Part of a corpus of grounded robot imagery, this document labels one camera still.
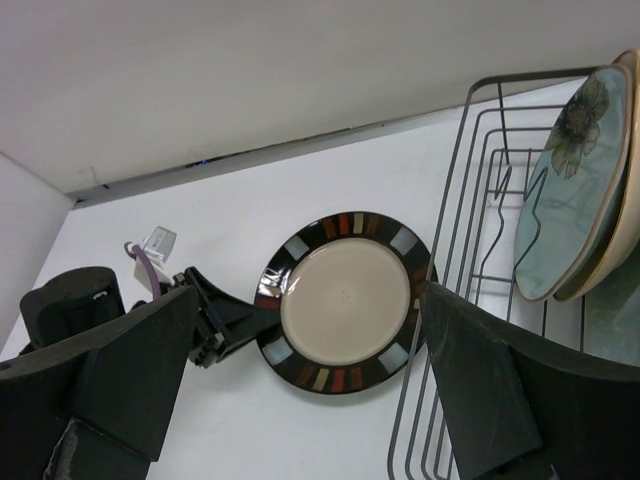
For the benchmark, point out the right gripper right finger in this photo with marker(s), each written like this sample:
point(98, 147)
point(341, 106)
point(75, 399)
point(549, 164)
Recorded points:
point(519, 406)

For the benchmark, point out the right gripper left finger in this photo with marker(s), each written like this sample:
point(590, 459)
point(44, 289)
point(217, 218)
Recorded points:
point(97, 405)

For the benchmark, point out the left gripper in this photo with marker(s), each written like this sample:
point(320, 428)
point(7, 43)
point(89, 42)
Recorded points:
point(224, 323)

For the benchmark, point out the striped rim round plate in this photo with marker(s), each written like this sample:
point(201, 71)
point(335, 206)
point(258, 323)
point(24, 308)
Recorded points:
point(346, 288)

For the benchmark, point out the teal rectangular divided plate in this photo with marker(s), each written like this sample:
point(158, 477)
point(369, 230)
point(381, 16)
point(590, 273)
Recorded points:
point(612, 315)

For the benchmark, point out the tan round bird plate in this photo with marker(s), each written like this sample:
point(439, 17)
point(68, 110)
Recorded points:
point(622, 230)

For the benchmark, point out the teal round flower plate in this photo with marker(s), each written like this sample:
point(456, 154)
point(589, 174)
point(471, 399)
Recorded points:
point(573, 188)

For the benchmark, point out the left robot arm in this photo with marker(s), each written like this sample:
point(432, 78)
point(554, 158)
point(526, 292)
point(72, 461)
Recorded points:
point(81, 299)

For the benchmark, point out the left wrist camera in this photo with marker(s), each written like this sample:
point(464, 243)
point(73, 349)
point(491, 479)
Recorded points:
point(157, 248)

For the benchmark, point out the wire dish rack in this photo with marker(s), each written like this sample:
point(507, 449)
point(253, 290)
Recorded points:
point(502, 130)

